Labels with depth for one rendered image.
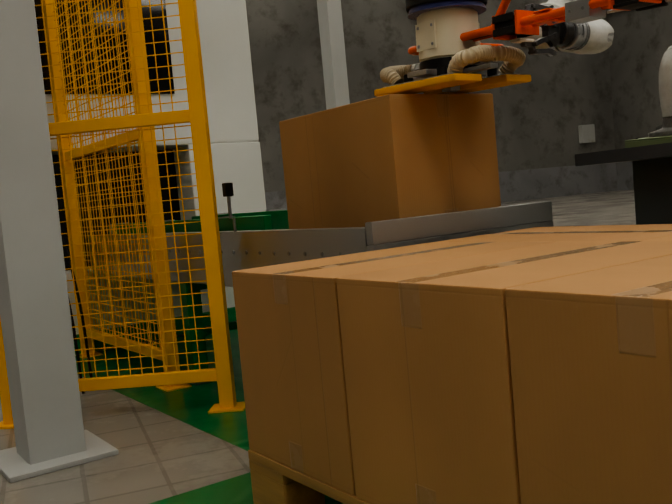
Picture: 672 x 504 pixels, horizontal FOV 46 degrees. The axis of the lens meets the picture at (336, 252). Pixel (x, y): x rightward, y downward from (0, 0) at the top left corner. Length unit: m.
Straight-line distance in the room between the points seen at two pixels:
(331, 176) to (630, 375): 1.60
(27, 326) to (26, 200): 0.35
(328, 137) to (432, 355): 1.33
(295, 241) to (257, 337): 0.72
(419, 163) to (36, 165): 1.07
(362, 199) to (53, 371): 1.01
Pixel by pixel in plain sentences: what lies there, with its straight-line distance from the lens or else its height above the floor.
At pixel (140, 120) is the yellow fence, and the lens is 2.72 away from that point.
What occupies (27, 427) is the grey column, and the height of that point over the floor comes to 0.12.
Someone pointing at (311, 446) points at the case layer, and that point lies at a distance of 1.57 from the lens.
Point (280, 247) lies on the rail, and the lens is 2.42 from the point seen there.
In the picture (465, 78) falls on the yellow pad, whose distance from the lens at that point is 2.11.
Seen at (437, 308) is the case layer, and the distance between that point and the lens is 1.19.
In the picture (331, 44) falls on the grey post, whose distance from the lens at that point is 5.54.
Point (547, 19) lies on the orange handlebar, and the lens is 2.04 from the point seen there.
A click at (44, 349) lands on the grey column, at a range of 2.39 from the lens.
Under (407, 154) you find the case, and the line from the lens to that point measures 2.22.
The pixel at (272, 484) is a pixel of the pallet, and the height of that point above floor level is 0.09.
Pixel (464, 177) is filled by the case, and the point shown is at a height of 0.70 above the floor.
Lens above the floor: 0.69
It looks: 4 degrees down
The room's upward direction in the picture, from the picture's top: 5 degrees counter-clockwise
